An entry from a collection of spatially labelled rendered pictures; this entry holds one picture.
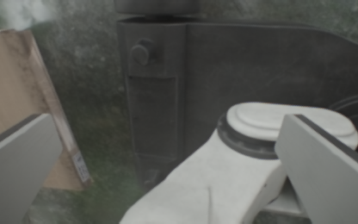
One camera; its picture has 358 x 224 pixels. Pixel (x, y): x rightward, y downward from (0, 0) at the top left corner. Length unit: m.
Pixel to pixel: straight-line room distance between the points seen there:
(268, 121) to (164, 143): 0.29
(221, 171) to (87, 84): 0.61
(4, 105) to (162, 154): 0.43
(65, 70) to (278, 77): 0.68
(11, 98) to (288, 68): 0.65
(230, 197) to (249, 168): 0.07
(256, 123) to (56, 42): 0.68
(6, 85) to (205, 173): 0.51
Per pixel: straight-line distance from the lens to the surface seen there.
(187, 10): 0.45
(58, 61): 0.84
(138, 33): 0.43
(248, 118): 0.36
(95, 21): 0.72
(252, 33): 0.45
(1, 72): 0.63
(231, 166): 0.33
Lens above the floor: 0.61
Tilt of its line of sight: 59 degrees down
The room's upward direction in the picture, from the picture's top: 159 degrees counter-clockwise
